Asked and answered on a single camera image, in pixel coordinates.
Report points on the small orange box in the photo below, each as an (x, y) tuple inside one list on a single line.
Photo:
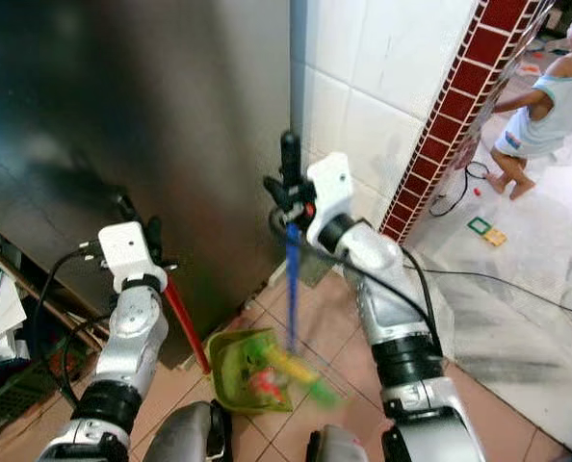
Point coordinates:
[(496, 236)]

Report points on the brown wooden stick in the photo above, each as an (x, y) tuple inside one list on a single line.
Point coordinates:
[(36, 289)]

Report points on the green plastic crate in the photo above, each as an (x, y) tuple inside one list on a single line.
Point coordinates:
[(26, 390)]

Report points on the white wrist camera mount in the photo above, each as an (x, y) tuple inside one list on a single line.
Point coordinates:
[(332, 192), (129, 252)]

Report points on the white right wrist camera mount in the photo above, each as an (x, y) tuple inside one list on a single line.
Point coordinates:
[(332, 192)]

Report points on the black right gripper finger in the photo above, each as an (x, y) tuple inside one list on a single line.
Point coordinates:
[(276, 191), (290, 159)]

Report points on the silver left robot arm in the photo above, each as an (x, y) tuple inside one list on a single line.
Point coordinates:
[(132, 351)]

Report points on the grey left robot leg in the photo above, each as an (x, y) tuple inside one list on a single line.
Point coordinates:
[(197, 435)]

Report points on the child in white clothes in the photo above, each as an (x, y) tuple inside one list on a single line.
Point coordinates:
[(541, 120)]

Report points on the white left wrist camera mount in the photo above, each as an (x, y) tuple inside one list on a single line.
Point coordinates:
[(129, 252)]

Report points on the small green white box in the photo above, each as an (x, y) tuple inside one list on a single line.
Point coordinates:
[(480, 225)]

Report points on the white paper stack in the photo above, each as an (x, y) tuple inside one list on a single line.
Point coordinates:
[(5, 313)]

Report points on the stainless steel fridge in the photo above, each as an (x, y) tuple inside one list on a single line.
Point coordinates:
[(132, 115)]

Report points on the grey robot leg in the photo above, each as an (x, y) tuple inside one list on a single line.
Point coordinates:
[(197, 435), (336, 446)]

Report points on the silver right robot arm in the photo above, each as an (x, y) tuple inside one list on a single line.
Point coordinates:
[(397, 308)]

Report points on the grey right robot leg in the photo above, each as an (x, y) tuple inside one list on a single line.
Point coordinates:
[(336, 446)]

